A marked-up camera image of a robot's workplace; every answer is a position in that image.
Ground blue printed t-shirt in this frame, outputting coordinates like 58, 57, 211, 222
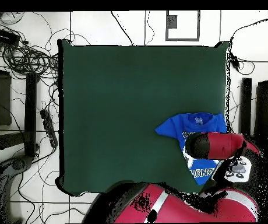
154, 112, 228, 187

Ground dark green table cloth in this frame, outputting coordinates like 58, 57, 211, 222
55, 38, 230, 197

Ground black power strip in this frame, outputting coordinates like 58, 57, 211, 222
40, 108, 59, 148

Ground black power adapter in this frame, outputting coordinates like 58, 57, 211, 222
229, 52, 241, 72

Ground grey wheeled base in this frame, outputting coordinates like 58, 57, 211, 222
0, 155, 34, 223

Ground black electronics box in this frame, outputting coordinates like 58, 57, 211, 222
0, 27, 21, 47

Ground black frame stand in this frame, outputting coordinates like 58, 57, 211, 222
238, 59, 268, 143
0, 52, 38, 164

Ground grey square frame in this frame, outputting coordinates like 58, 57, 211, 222
165, 9, 201, 42

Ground tangled black cables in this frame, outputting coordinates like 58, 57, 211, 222
0, 11, 61, 81

